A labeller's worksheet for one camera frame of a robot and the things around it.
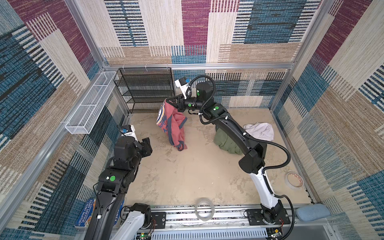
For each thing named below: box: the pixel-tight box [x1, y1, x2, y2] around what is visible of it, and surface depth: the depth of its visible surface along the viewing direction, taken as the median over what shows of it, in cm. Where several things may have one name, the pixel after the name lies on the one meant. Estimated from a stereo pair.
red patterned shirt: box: [156, 99, 188, 151], surface depth 82 cm
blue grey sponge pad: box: [296, 203, 331, 222], surface depth 75 cm
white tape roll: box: [284, 171, 305, 190], surface depth 87 cm
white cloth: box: [243, 122, 275, 141], surface depth 104 cm
